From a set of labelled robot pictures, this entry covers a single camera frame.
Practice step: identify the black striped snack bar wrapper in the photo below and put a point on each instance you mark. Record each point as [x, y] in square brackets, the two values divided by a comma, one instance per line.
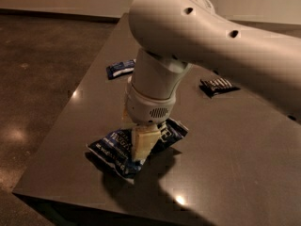
[217, 86]

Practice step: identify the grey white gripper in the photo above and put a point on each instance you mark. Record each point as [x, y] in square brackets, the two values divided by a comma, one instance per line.
[147, 107]

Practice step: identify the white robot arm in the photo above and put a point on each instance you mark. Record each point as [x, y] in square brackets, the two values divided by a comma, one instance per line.
[175, 34]

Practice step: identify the small blue snack bar wrapper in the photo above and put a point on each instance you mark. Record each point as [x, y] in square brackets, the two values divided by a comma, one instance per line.
[120, 68]

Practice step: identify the blue Kettle chip bag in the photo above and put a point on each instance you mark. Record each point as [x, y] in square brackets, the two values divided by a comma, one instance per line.
[114, 150]

